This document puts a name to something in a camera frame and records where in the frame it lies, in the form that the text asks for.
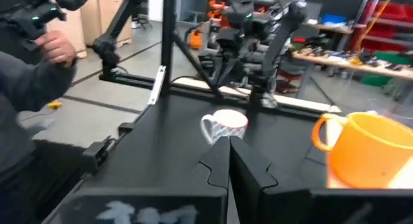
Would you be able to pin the silver aluminium bracket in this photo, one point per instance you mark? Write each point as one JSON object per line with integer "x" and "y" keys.
{"x": 157, "y": 85}

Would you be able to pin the brown cardboard box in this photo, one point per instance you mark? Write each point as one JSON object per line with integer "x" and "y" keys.
{"x": 93, "y": 17}

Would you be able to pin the green crate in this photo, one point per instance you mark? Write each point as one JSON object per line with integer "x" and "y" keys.
{"x": 376, "y": 80}

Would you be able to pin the black handheld controller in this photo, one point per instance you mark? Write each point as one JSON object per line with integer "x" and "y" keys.
{"x": 32, "y": 20}

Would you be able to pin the person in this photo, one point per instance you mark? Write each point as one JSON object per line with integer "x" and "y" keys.
{"x": 26, "y": 88}

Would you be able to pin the person's hand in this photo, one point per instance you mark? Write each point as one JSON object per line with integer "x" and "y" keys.
{"x": 56, "y": 49}

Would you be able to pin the clear glass cup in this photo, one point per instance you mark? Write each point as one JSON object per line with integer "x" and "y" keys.
{"x": 397, "y": 112}

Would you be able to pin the black diagonal frame strut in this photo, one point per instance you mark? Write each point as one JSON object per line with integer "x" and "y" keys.
{"x": 197, "y": 64}

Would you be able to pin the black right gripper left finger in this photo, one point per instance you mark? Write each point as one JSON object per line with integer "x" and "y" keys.
{"x": 214, "y": 169}

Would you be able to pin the red storage bins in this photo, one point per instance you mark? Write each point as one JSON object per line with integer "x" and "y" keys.
{"x": 390, "y": 11}

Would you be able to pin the small yellow object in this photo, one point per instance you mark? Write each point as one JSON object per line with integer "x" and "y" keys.
{"x": 55, "y": 105}

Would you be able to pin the grey patterned white mug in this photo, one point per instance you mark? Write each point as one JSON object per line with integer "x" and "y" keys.
{"x": 222, "y": 130}

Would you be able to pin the orange device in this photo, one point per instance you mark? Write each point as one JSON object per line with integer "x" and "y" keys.
{"x": 196, "y": 40}

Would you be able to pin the wooden side board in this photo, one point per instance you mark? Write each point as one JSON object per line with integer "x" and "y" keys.
{"x": 306, "y": 104}

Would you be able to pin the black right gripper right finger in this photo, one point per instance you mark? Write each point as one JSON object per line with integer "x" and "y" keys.
{"x": 248, "y": 172}

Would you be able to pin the long wooden workbench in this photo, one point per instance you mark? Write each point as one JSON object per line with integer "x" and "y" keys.
{"x": 355, "y": 67}

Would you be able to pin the blue bin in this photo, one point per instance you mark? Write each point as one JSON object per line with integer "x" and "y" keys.
{"x": 334, "y": 19}

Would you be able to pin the black vertical frame post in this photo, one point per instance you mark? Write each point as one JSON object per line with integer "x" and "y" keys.
{"x": 168, "y": 40}

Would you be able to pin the orange plastic mug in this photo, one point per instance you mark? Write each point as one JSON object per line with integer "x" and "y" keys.
{"x": 371, "y": 153}

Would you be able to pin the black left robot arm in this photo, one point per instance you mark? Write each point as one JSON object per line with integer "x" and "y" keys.
{"x": 280, "y": 49}

